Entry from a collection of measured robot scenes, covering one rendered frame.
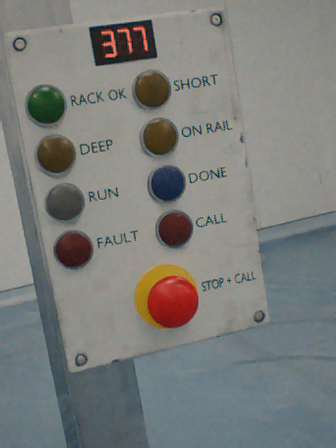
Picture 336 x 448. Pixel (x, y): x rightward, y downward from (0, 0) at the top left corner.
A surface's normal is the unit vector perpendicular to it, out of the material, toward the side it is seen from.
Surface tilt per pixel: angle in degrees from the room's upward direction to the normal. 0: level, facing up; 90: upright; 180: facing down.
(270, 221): 90
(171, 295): 86
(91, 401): 90
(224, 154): 90
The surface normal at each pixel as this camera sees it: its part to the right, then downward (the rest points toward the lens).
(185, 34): 0.25, 0.11
